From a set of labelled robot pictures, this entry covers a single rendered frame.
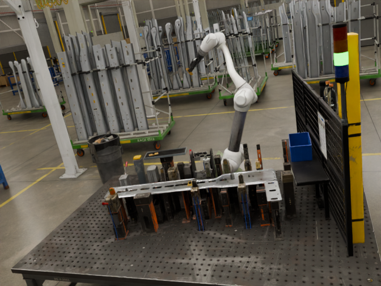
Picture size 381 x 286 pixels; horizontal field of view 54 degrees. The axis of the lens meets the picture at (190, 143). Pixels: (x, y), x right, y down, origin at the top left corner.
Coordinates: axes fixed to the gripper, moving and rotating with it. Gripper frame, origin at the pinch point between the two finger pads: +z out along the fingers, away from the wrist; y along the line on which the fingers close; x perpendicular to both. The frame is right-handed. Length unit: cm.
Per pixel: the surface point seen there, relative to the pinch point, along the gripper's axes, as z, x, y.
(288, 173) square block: -40, 129, 39
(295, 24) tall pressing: 151, -117, -585
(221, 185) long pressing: -3, 105, 63
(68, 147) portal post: 340, -122, -29
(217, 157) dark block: 3, 85, 42
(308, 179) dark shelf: -49, 140, 38
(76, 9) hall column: 411, -501, -301
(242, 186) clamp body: -22, 116, 66
